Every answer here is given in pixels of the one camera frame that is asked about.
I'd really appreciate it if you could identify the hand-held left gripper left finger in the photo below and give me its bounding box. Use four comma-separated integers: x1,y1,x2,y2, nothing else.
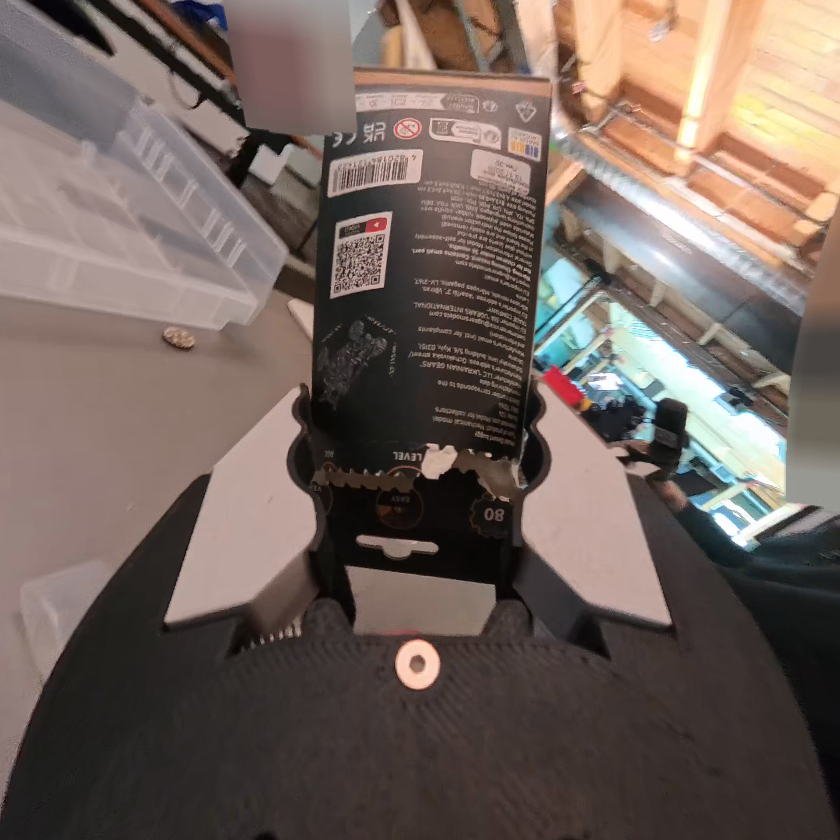
164,386,329,631

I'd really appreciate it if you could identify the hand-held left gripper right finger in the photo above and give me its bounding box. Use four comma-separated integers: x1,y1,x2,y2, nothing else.
511,382,675,641

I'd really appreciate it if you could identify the black model kit box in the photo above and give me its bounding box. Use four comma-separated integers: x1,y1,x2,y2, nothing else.
310,66,552,585

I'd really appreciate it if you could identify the person's black-clothed body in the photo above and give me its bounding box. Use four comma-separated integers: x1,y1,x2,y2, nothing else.
676,505,840,821

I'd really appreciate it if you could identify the clear plastic bin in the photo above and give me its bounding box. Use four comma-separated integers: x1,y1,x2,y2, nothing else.
0,0,291,333

